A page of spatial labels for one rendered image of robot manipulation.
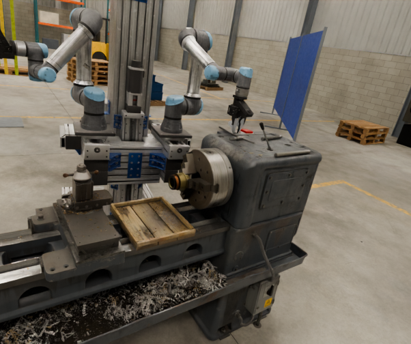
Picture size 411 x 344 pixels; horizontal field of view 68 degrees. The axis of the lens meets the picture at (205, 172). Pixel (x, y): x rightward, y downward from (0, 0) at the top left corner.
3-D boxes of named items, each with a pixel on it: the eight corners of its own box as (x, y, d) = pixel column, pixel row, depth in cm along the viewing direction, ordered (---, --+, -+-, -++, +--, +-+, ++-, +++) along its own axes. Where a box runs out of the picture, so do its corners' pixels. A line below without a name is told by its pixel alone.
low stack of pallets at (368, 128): (357, 134, 926) (362, 119, 909) (385, 142, 864) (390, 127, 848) (333, 134, 853) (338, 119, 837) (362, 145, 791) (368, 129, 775)
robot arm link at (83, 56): (79, 108, 181) (79, 5, 161) (68, 102, 190) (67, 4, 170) (98, 108, 190) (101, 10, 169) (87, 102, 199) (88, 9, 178)
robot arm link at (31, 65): (33, 82, 159) (32, 61, 155) (26, 78, 166) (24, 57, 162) (49, 83, 164) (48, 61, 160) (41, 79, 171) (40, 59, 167)
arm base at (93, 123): (79, 123, 189) (79, 107, 185) (105, 124, 195) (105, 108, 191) (81, 130, 176) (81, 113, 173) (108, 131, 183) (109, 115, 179)
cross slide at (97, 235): (90, 197, 155) (90, 190, 153) (119, 246, 124) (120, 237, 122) (54, 203, 146) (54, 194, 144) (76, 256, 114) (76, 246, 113)
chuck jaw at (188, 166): (196, 174, 163) (192, 152, 165) (202, 172, 159) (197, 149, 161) (179, 176, 157) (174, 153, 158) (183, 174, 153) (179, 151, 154)
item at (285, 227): (235, 271, 261) (257, 180, 228) (275, 312, 226) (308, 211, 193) (173, 294, 227) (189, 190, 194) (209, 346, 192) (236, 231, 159)
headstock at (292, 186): (257, 180, 228) (270, 130, 213) (308, 211, 193) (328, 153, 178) (190, 190, 194) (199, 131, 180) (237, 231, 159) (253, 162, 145)
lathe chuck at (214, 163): (189, 185, 182) (201, 138, 167) (218, 218, 161) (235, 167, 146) (176, 188, 177) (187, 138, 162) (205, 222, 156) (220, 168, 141)
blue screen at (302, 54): (259, 112, 1006) (277, 35, 917) (284, 116, 1003) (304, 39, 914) (271, 149, 625) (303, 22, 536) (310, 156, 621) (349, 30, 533)
